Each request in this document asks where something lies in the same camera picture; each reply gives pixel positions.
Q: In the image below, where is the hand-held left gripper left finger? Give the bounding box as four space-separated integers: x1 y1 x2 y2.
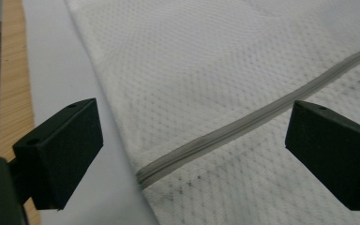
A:
12 97 104 211

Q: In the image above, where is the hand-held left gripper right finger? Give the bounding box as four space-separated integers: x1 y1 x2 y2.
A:
284 99 360 212

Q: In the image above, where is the white mesh laundry bag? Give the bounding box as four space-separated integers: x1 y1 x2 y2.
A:
65 0 360 225

